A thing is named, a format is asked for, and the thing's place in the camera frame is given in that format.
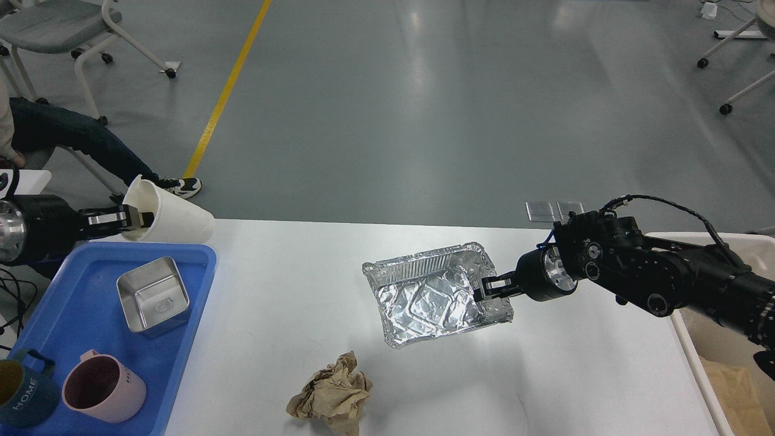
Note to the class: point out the blue plastic tray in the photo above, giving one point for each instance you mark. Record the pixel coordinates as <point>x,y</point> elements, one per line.
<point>81,310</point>

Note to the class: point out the aluminium foil container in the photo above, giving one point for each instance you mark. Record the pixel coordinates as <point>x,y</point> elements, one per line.
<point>430,294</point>

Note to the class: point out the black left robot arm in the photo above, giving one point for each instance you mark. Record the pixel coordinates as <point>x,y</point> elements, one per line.
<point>3,181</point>

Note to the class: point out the white side table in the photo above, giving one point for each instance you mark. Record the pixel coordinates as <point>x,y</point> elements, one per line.
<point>32,182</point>

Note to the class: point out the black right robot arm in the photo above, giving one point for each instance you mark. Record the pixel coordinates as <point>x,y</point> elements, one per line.
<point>656,275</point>

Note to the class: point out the stainless steel rectangular dish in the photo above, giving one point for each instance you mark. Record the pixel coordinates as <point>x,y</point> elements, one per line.
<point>153,298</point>

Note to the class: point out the white power adapter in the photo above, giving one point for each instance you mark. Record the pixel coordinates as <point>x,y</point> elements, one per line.
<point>709,10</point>

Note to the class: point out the pink plastic mug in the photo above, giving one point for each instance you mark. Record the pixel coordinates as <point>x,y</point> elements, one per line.
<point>103,388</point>

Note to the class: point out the brown paper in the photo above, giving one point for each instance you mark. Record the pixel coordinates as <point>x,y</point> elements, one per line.
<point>335,395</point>

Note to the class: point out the right floor socket plate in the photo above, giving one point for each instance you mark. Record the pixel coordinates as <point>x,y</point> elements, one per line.
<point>567,209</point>

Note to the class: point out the white paper cup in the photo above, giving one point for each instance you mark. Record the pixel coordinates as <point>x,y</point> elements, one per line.
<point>175,220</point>

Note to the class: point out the floor socket plate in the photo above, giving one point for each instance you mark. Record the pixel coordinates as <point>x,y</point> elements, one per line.
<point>540,211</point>
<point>567,209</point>

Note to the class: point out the dark blue home mug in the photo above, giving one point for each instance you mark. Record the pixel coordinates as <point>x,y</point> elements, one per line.
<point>28,397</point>

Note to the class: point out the left floor socket plate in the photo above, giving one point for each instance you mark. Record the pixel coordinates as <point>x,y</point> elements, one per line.
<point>540,211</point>

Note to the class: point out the white plastic bin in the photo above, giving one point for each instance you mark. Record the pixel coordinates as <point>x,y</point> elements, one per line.
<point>741,394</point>

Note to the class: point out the grey office chair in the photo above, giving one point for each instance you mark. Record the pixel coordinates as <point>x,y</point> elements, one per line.
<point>54,27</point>

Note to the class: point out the person in dark trousers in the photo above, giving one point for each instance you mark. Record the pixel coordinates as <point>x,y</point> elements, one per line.
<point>29,126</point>

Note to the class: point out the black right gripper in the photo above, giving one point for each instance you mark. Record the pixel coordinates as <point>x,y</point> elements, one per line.
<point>540,274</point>

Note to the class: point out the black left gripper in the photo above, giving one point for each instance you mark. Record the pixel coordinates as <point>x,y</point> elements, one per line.
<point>38,228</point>

